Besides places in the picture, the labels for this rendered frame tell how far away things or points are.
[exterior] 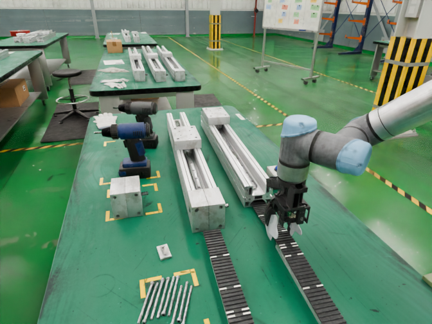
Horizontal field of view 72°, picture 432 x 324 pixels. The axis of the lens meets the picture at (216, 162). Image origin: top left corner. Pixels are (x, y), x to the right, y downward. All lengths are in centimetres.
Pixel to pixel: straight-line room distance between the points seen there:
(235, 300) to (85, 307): 34
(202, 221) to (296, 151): 37
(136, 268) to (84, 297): 13
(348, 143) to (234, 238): 44
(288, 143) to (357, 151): 14
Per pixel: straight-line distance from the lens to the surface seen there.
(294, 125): 68
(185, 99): 273
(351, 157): 66
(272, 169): 115
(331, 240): 97
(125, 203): 98
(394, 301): 88
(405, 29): 423
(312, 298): 76
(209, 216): 90
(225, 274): 77
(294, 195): 74
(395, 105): 75
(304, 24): 657
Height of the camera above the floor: 139
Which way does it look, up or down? 28 degrees down
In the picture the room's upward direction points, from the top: 1 degrees clockwise
